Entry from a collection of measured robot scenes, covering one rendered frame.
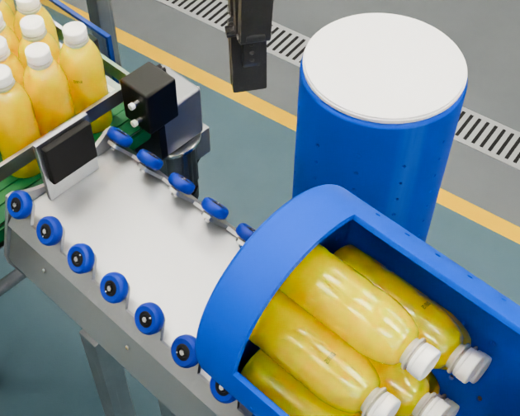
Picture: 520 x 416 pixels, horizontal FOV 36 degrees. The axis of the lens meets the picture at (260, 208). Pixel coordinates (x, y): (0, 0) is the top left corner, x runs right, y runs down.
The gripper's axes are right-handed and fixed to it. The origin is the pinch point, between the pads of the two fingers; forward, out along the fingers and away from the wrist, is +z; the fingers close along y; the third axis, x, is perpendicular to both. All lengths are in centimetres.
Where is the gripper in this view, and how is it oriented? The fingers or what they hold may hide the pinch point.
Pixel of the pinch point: (248, 54)
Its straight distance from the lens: 70.0
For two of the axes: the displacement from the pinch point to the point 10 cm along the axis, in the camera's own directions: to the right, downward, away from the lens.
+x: -9.8, 1.6, -1.2
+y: -2.0, -7.6, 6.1
